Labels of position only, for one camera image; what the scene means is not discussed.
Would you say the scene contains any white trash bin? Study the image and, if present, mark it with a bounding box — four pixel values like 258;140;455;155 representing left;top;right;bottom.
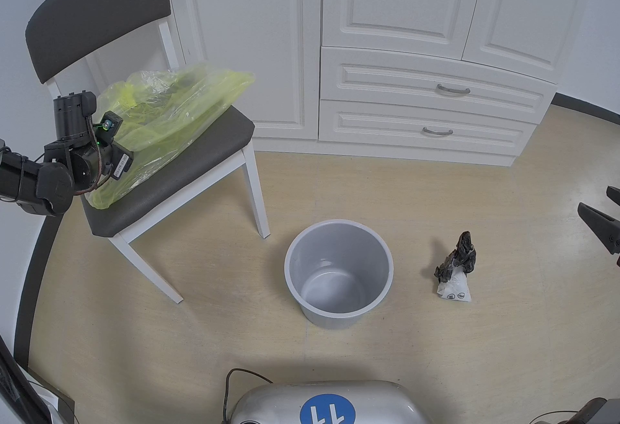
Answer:
284;219;393;330

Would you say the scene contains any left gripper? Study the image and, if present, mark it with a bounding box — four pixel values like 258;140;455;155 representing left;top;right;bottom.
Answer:
72;142;134;193

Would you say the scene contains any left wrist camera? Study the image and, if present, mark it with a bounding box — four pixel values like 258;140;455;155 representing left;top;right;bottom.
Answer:
98;111;123;148

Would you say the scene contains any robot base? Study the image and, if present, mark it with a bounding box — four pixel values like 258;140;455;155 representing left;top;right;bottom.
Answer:
232;380;427;424

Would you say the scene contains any black cable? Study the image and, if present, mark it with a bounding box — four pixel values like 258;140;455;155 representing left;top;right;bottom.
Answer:
223;368;274;420

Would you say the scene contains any black plastic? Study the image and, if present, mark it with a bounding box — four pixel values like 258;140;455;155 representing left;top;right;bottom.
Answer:
433;231;478;284

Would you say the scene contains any white wardrobe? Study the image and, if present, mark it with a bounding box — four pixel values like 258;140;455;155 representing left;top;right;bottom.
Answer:
55;0;596;168

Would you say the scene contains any white chair dark grey seat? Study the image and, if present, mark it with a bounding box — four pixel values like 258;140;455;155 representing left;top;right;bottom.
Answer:
25;0;270;305

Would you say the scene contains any yellow plastic bag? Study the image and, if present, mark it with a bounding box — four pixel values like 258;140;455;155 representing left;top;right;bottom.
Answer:
82;65;256;210

